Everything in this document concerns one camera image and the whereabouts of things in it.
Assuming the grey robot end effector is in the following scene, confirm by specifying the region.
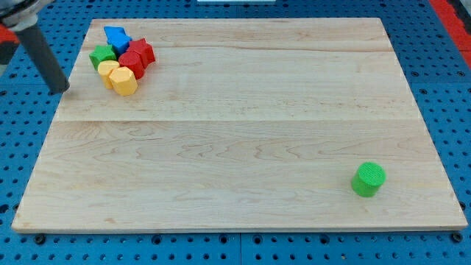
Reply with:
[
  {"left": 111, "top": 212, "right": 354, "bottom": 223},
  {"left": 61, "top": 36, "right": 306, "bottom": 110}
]
[{"left": 1, "top": 0, "right": 52, "bottom": 32}]

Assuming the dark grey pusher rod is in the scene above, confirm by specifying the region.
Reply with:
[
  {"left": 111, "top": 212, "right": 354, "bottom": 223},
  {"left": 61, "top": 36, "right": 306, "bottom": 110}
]
[{"left": 16, "top": 24, "right": 70, "bottom": 94}]

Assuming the yellow heart block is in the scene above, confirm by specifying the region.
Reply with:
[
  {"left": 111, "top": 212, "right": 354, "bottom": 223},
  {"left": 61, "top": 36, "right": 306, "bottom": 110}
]
[{"left": 97, "top": 60, "right": 120, "bottom": 89}]

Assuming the green star block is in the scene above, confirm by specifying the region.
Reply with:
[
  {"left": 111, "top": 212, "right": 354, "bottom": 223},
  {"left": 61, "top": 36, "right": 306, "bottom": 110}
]
[{"left": 89, "top": 45, "right": 117, "bottom": 71}]

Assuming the blue arrow block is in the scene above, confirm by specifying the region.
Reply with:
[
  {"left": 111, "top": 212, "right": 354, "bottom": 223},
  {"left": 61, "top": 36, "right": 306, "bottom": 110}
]
[{"left": 104, "top": 26, "right": 132, "bottom": 56}]

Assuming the red cylinder block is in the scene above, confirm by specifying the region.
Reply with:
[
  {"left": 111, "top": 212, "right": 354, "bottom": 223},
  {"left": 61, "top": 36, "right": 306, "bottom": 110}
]
[{"left": 118, "top": 52, "right": 145, "bottom": 80}]

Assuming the yellow hexagon block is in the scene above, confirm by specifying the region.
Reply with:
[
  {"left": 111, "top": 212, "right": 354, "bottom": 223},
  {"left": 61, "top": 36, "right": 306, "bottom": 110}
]
[{"left": 109, "top": 66, "right": 138, "bottom": 96}]

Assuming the red star block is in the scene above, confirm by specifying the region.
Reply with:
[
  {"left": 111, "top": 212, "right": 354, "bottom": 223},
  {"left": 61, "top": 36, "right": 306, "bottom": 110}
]
[{"left": 127, "top": 38, "right": 156, "bottom": 68}]

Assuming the large wooden board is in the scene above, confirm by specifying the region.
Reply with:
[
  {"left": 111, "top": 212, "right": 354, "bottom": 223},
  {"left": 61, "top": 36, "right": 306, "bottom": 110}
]
[{"left": 12, "top": 18, "right": 467, "bottom": 234}]

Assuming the green cylinder block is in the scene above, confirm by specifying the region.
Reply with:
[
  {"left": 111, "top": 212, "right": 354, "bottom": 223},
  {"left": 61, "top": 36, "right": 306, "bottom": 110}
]
[{"left": 351, "top": 162, "right": 386, "bottom": 197}]

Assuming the red strip at right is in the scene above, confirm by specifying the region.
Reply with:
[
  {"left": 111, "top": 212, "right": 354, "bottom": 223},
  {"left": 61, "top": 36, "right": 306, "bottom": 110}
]
[{"left": 429, "top": 0, "right": 470, "bottom": 66}]

